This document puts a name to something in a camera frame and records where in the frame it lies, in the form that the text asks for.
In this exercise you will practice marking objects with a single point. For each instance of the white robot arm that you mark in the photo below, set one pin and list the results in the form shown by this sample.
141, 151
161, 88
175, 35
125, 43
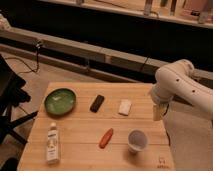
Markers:
176, 79

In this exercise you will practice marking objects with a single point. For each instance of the green ceramic bowl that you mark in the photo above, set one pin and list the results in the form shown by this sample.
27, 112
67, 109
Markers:
60, 102

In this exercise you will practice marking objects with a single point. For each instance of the white plastic cup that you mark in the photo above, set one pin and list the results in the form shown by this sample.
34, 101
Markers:
137, 141

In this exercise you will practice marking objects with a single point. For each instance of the black rectangular block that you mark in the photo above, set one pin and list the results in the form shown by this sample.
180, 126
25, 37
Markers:
97, 103

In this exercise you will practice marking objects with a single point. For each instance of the black office chair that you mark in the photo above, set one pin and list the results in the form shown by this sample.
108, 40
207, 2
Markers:
11, 95

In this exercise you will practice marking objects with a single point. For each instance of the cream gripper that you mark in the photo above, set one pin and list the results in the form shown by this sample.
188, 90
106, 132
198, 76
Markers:
159, 111

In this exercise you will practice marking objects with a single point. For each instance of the orange carrot toy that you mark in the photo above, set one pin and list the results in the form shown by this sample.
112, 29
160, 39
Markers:
106, 138

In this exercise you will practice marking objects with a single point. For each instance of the white lotion bottle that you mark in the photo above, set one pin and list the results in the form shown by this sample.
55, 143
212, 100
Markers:
53, 146

